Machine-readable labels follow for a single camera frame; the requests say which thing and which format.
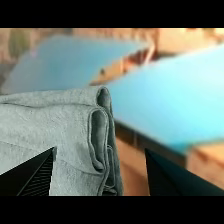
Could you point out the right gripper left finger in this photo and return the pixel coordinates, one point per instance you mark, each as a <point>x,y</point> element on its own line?
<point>30,178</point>

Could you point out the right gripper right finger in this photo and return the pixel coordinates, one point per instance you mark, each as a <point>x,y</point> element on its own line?
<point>170,181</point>

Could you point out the grey garment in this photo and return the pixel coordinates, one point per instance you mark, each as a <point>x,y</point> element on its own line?
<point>50,120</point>

